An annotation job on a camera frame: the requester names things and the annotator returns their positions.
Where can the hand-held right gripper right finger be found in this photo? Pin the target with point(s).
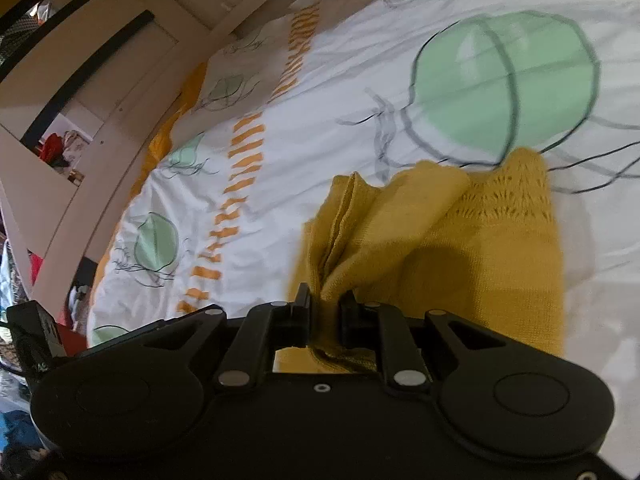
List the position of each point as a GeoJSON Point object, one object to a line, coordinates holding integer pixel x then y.
{"type": "Point", "coordinates": [350, 312]}

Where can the yellow knit sweater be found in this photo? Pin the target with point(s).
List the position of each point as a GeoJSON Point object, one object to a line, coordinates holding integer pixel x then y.
{"type": "Point", "coordinates": [465, 265]}

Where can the clothes on wooden shelf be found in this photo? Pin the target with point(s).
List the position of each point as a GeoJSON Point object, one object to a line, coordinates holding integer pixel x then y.
{"type": "Point", "coordinates": [60, 147]}

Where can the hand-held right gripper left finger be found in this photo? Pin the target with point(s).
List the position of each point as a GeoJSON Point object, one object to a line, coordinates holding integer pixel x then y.
{"type": "Point", "coordinates": [302, 310]}

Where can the white printed duvet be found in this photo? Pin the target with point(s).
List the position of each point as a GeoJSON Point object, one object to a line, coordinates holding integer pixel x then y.
{"type": "Point", "coordinates": [380, 90]}

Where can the wooden bed frame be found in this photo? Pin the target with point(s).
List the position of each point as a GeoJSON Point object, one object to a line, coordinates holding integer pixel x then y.
{"type": "Point", "coordinates": [130, 35]}

